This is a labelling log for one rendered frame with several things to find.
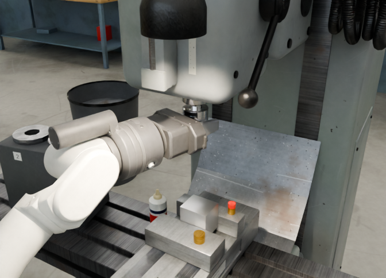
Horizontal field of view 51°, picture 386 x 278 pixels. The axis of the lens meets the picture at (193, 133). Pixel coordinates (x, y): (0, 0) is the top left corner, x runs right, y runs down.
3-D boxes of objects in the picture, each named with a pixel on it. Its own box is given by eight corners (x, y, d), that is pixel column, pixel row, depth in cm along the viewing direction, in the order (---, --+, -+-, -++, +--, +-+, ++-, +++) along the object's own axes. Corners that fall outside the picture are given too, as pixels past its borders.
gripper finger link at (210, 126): (215, 131, 76) (190, 141, 72) (216, 115, 74) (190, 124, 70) (222, 134, 75) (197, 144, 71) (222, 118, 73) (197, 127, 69)
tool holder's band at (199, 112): (211, 108, 75) (211, 103, 75) (205, 118, 71) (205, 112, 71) (186, 105, 76) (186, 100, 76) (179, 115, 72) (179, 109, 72)
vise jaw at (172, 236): (209, 273, 75) (210, 256, 73) (145, 243, 82) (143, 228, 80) (225, 253, 79) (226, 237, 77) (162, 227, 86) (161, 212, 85)
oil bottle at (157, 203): (161, 235, 95) (159, 196, 90) (147, 230, 97) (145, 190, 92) (170, 226, 98) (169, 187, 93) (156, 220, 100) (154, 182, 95)
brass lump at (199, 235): (201, 246, 75) (201, 238, 74) (190, 242, 76) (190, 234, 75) (207, 239, 77) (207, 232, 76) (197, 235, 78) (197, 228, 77)
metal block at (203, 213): (205, 240, 81) (205, 216, 78) (180, 230, 84) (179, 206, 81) (217, 226, 85) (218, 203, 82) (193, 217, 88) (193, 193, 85)
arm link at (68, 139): (148, 180, 63) (82, 209, 56) (112, 166, 71) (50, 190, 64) (136, 109, 60) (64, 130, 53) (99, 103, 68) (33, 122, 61)
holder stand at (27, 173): (85, 227, 98) (74, 153, 89) (10, 209, 104) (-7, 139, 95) (109, 199, 108) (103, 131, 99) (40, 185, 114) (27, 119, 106)
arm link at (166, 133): (208, 115, 67) (149, 135, 59) (206, 166, 71) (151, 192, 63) (159, 95, 75) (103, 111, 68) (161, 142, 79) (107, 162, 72)
